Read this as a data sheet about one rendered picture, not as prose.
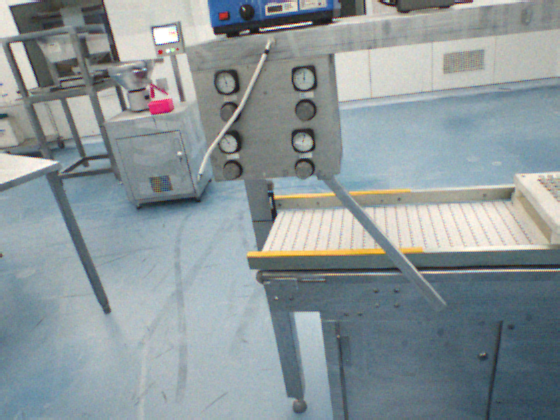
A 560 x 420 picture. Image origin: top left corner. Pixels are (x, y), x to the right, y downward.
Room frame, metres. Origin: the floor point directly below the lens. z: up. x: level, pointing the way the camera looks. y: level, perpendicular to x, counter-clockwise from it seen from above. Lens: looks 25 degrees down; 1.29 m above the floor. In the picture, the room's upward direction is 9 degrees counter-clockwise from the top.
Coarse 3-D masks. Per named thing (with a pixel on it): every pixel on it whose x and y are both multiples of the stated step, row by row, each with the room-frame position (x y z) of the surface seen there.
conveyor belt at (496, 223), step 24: (288, 216) 0.92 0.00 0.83; (312, 216) 0.90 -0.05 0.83; (336, 216) 0.88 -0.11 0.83; (384, 216) 0.85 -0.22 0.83; (408, 216) 0.83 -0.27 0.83; (432, 216) 0.81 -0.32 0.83; (456, 216) 0.79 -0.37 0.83; (480, 216) 0.78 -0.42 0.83; (504, 216) 0.76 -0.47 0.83; (288, 240) 0.80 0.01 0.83; (312, 240) 0.79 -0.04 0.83; (336, 240) 0.77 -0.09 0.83; (360, 240) 0.76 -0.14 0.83; (408, 240) 0.73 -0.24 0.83; (432, 240) 0.71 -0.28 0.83; (456, 240) 0.70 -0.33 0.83; (480, 240) 0.68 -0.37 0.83; (504, 240) 0.67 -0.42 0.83; (528, 240) 0.66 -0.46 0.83
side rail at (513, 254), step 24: (264, 264) 0.69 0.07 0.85; (288, 264) 0.68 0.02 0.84; (312, 264) 0.67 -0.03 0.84; (336, 264) 0.66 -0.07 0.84; (360, 264) 0.65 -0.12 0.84; (384, 264) 0.64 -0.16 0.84; (432, 264) 0.62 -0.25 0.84; (456, 264) 0.61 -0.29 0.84; (480, 264) 0.60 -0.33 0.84; (504, 264) 0.59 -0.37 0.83
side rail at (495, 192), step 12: (420, 192) 0.88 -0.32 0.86; (432, 192) 0.87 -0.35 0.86; (444, 192) 0.86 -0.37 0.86; (456, 192) 0.86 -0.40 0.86; (468, 192) 0.85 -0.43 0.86; (480, 192) 0.84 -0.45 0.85; (492, 192) 0.84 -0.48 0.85; (504, 192) 0.83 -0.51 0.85; (276, 204) 0.96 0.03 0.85; (288, 204) 0.95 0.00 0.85; (300, 204) 0.95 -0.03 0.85; (312, 204) 0.94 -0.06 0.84; (324, 204) 0.93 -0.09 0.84; (336, 204) 0.93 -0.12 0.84; (360, 204) 0.91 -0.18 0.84; (372, 204) 0.90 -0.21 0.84; (384, 204) 0.90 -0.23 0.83
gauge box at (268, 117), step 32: (256, 64) 0.65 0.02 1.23; (288, 64) 0.64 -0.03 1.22; (320, 64) 0.63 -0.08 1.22; (256, 96) 0.65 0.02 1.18; (288, 96) 0.64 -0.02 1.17; (320, 96) 0.63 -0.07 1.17; (256, 128) 0.65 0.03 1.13; (288, 128) 0.64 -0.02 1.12; (320, 128) 0.63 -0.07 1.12; (224, 160) 0.67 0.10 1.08; (256, 160) 0.65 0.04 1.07; (288, 160) 0.64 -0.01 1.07; (320, 160) 0.63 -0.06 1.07
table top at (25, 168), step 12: (0, 156) 2.09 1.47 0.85; (12, 156) 2.04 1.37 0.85; (24, 156) 1.99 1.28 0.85; (0, 168) 1.83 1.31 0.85; (12, 168) 1.79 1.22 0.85; (24, 168) 1.75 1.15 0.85; (36, 168) 1.72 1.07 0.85; (48, 168) 1.74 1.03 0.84; (60, 168) 1.78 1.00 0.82; (0, 180) 1.62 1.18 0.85; (12, 180) 1.61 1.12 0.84; (24, 180) 1.65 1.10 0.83
